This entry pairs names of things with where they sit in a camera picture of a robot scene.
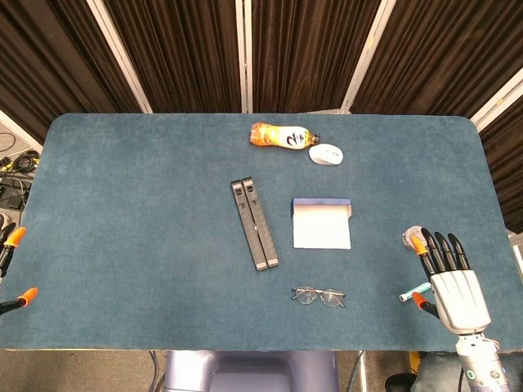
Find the thin wire eyeglasses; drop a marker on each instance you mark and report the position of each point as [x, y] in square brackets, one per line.
[304, 296]

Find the teal marker pen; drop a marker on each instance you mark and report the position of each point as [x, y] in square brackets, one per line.
[412, 293]

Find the white computer mouse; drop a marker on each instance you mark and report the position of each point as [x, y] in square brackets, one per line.
[325, 154]

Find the black folding laptop stand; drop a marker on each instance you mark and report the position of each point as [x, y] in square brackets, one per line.
[255, 224]

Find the orange soda bottle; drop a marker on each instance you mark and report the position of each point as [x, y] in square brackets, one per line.
[282, 136]

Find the yellow floor object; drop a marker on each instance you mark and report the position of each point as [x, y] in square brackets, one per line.
[416, 362]

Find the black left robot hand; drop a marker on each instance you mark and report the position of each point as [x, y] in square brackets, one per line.
[14, 239]

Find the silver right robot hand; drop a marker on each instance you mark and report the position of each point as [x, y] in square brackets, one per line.
[457, 294]

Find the teal table cloth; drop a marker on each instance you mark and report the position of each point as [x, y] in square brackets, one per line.
[143, 245]

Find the blue glasses case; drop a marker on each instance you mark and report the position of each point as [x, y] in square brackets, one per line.
[323, 226]

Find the purple robot base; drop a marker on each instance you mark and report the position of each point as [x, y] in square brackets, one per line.
[253, 371]

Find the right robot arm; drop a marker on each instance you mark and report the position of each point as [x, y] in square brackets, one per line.
[482, 363]

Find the brown pleated curtain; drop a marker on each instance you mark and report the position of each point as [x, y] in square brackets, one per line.
[506, 171]
[302, 49]
[441, 49]
[49, 53]
[184, 49]

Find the white frame pole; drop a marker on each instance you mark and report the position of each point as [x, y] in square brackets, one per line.
[368, 53]
[241, 53]
[496, 104]
[119, 53]

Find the grey round tape roll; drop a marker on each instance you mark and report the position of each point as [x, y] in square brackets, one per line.
[408, 237]

